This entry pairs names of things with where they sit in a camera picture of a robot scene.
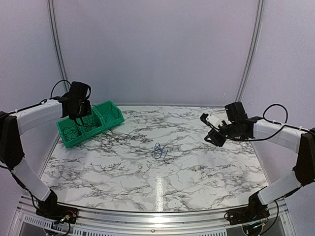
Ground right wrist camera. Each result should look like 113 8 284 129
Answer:
200 113 223 129

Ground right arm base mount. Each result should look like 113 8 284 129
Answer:
224 192 270 225

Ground left green bin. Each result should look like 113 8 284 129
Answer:
57 118 86 148

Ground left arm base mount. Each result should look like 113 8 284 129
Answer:
36 190 78 224

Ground right corner aluminium post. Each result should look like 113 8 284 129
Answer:
235 0 265 102

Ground middle green bin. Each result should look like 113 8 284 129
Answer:
75 107 105 138

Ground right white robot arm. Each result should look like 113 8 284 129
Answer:
200 101 315 220

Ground aluminium front rail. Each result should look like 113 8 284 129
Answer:
8 194 296 236

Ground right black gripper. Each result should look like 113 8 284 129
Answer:
204 120 239 147

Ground left corner aluminium post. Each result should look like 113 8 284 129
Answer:
47 0 71 92

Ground corner aluminium post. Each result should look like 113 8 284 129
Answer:
235 0 265 102
47 0 71 92

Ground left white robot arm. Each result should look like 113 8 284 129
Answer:
0 81 92 219

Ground right green bin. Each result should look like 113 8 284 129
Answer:
93 100 125 130

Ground green bin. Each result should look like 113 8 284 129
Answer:
57 118 86 148
75 107 105 138
93 100 125 130

